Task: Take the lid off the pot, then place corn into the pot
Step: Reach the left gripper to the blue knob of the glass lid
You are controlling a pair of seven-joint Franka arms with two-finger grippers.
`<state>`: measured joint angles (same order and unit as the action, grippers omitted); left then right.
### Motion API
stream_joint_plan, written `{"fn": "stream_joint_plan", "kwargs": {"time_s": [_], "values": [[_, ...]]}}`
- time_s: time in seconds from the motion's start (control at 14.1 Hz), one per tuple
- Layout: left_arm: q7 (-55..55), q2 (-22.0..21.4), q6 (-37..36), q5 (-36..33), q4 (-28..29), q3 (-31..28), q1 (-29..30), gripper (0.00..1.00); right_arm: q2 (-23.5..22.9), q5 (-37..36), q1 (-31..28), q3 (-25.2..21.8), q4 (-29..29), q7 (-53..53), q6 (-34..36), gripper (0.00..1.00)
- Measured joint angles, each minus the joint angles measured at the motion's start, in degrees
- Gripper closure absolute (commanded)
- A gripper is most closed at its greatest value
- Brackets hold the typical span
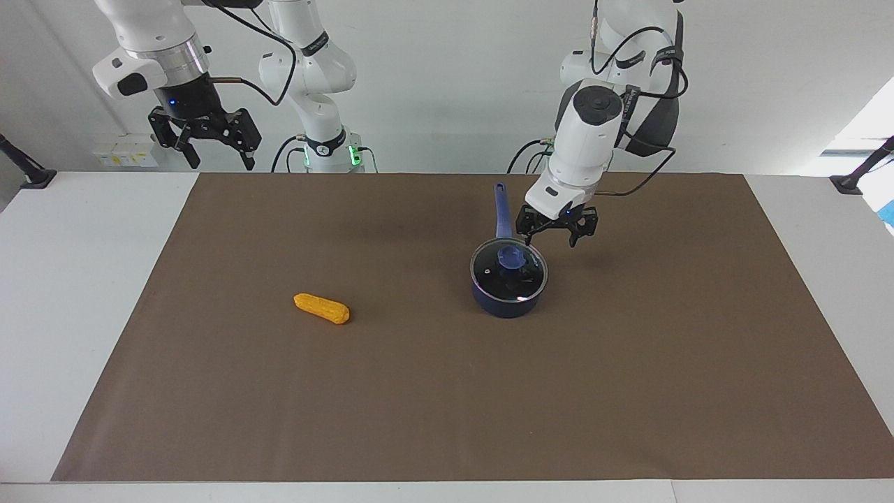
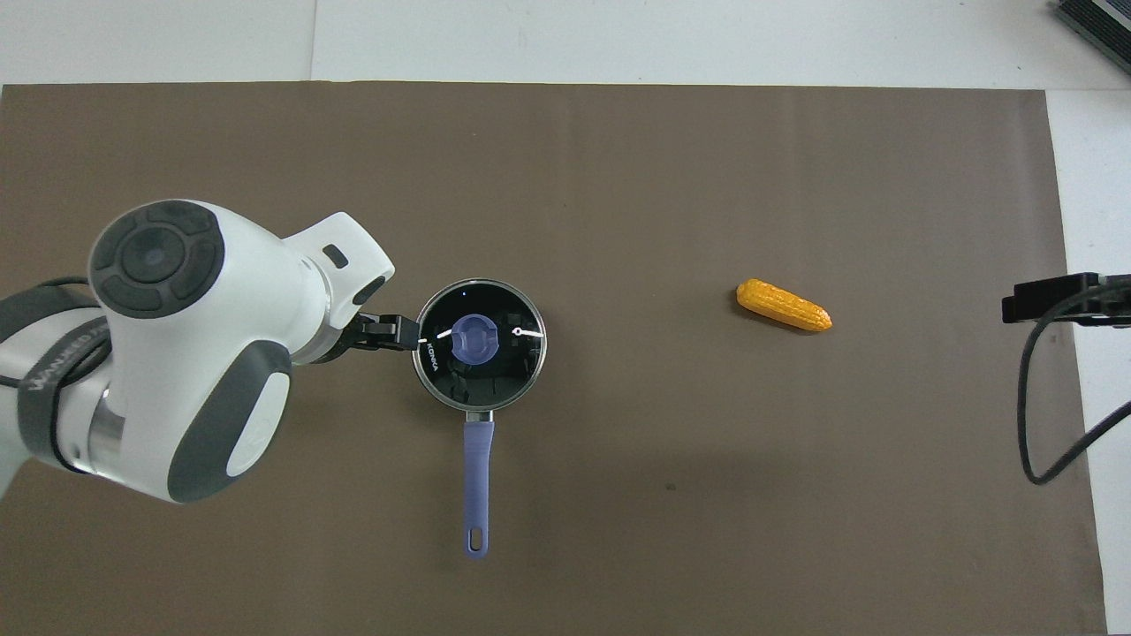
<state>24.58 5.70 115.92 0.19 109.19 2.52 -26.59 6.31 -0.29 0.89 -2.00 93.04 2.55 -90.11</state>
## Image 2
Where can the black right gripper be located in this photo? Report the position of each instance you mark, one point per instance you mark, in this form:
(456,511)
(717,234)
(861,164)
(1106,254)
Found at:
(1118,302)

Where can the brown table mat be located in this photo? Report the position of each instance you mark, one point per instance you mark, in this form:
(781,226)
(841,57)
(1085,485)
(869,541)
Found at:
(671,203)

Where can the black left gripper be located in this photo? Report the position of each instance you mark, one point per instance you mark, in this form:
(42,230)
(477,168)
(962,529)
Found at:
(346,340)

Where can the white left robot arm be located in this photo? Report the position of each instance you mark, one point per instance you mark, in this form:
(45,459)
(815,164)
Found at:
(177,353)

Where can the yellow corn cob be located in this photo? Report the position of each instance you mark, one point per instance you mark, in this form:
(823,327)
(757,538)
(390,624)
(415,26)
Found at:
(785,306)

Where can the dark grey ribbed device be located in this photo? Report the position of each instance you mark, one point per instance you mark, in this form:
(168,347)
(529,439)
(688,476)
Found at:
(1100,26)

